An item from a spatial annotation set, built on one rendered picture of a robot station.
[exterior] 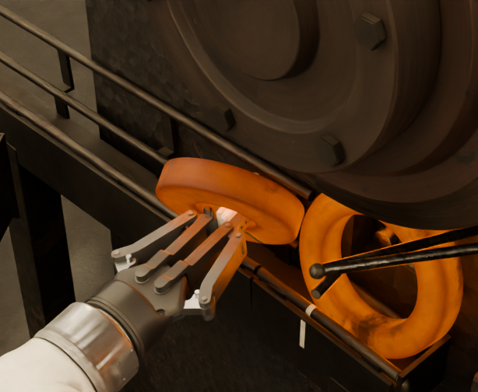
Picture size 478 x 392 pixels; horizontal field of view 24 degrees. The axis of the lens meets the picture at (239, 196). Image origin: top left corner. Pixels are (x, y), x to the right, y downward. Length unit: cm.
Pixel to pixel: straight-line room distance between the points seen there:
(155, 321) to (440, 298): 27
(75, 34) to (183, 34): 188
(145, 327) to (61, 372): 10
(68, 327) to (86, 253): 120
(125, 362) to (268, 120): 28
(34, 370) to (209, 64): 30
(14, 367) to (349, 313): 35
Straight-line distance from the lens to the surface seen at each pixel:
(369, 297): 118
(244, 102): 91
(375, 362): 111
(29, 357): 101
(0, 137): 136
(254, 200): 110
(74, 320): 103
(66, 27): 283
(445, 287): 107
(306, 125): 86
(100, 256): 221
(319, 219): 114
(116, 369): 103
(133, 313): 104
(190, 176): 111
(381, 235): 118
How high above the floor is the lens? 157
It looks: 43 degrees down
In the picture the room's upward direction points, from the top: straight up
